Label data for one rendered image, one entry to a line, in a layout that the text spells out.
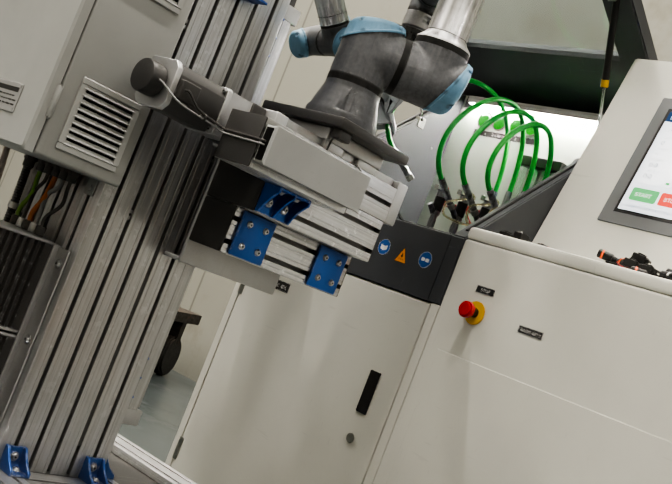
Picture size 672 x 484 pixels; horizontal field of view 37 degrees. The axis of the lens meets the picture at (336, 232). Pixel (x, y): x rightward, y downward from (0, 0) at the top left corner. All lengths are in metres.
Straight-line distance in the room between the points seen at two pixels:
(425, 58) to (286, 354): 0.89
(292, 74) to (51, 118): 4.36
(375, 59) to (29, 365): 0.86
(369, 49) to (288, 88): 4.00
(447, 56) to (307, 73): 3.93
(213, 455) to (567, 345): 1.04
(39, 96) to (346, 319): 1.03
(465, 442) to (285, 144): 0.79
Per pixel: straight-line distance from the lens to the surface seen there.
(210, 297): 5.89
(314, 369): 2.47
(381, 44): 2.02
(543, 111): 2.96
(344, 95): 1.99
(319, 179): 1.76
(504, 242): 2.21
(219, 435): 2.68
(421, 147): 3.08
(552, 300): 2.11
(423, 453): 2.21
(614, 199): 2.43
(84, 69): 1.75
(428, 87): 2.04
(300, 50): 2.69
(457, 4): 2.08
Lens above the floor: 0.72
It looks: 3 degrees up
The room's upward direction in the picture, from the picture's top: 21 degrees clockwise
